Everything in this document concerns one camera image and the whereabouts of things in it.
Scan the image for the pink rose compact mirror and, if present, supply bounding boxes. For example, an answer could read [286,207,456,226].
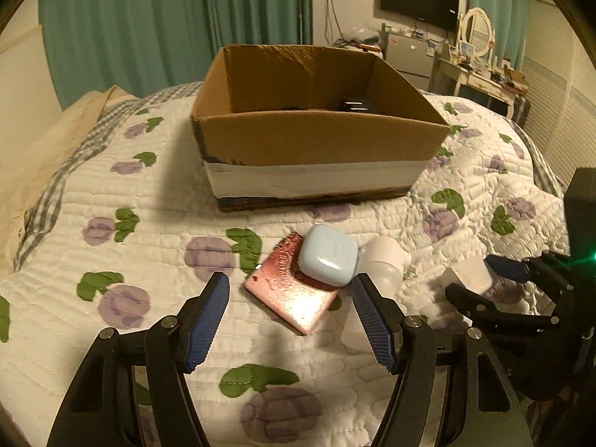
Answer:
[244,232,337,335]

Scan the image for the black remote control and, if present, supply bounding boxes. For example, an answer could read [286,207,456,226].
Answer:
[338,98,380,114]

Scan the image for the oval white mirror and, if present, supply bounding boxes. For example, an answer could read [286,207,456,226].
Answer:
[459,7,494,58]

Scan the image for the white floral quilt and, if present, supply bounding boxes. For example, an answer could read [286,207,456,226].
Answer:
[1,84,569,446]

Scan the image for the beige blanket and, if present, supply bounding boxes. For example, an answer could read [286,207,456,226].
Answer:
[0,84,140,281]

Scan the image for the brown cardboard box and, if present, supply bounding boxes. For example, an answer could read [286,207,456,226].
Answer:
[191,44,450,211]

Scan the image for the black wall television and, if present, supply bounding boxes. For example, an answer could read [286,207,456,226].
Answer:
[380,0,460,34]

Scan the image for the silver mini fridge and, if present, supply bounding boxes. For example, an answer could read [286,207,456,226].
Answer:
[385,34,434,78]

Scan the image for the white dressing table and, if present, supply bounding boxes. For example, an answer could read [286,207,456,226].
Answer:
[428,57,530,120]

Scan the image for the white cube item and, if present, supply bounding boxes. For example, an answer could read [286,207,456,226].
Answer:
[440,255,493,295]

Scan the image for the light blue earbuds case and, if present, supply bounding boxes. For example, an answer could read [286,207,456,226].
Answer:
[298,224,359,288]

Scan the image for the teal right curtain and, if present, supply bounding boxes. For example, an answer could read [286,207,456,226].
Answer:
[468,0,528,70]

